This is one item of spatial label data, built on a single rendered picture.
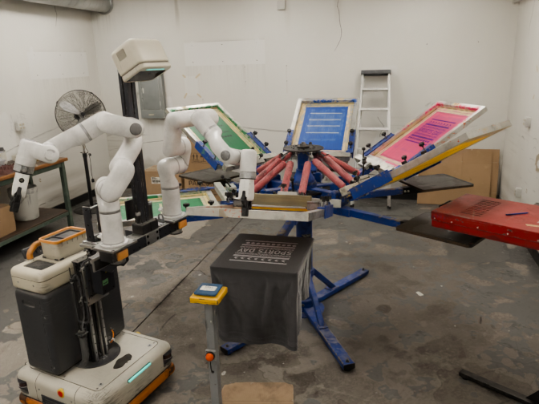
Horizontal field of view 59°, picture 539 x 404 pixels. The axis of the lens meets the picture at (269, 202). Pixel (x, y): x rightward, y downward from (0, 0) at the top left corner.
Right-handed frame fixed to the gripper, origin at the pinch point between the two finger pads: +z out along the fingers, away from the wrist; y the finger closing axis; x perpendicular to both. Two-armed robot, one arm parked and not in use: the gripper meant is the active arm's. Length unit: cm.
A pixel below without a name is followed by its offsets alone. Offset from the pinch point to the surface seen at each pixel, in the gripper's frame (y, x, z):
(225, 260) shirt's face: -20.0, -16.2, 26.6
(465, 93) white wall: -446, 148, -142
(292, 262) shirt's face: -24.2, 17.5, 25.4
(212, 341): 9, -11, 59
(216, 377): 4, -10, 77
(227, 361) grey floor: -90, -37, 106
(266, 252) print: -33.5, 1.6, 22.8
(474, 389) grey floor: -96, 117, 104
